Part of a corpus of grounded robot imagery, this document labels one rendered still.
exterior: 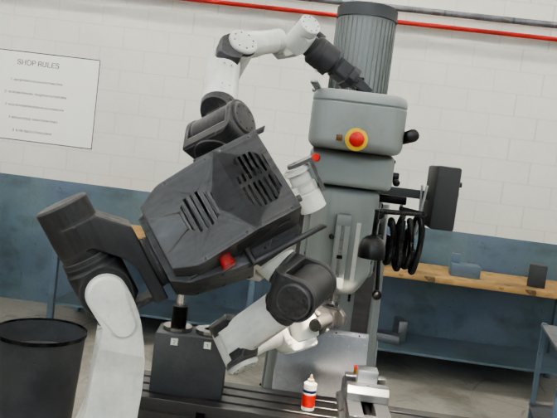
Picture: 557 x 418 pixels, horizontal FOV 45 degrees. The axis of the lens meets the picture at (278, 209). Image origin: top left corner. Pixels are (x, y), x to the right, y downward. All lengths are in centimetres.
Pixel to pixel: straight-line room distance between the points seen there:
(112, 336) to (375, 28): 128
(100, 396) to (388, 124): 98
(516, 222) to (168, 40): 362
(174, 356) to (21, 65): 515
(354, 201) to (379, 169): 12
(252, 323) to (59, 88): 540
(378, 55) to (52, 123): 490
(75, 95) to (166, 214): 533
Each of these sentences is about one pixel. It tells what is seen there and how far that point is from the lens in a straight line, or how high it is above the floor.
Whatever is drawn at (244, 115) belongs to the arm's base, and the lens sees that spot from 158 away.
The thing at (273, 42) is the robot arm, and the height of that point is 200.
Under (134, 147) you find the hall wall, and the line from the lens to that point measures 648.
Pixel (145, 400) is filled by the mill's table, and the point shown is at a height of 93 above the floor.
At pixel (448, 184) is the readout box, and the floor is 167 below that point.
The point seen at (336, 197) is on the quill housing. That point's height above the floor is 159.
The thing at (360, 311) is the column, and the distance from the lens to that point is 244.
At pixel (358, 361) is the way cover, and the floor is 101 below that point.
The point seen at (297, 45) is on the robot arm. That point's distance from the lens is 198.
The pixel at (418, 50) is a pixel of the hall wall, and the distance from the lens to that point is 635.
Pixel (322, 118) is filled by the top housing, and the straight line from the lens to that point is 180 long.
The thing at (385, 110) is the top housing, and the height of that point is 184.
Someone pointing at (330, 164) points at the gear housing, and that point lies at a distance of 189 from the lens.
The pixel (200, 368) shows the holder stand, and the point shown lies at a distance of 208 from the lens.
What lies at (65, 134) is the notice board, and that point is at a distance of 670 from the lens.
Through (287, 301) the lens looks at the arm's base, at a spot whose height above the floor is 139.
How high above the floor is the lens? 169
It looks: 5 degrees down
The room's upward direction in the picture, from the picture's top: 7 degrees clockwise
